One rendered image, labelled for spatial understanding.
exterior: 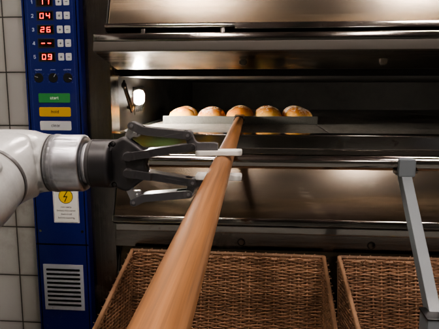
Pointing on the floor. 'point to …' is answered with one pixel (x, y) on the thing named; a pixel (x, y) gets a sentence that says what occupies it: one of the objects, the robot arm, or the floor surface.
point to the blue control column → (78, 251)
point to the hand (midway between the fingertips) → (219, 164)
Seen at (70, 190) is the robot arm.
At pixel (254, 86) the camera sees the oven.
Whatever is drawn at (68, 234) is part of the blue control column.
